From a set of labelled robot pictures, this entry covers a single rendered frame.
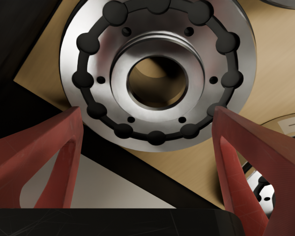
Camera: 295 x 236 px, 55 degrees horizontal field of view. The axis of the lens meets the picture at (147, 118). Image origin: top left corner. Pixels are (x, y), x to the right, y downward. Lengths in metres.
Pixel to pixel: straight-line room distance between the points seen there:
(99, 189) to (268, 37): 0.13
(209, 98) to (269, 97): 0.06
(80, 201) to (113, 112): 0.05
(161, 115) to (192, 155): 0.08
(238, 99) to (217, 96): 0.01
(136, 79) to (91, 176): 0.07
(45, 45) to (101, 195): 0.10
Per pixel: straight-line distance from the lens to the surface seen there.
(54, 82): 0.20
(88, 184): 0.18
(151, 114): 0.15
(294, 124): 0.21
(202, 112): 0.16
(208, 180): 0.24
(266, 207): 0.23
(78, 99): 0.16
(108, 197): 0.18
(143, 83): 0.17
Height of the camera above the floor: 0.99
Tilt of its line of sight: 55 degrees down
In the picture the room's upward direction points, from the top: 178 degrees counter-clockwise
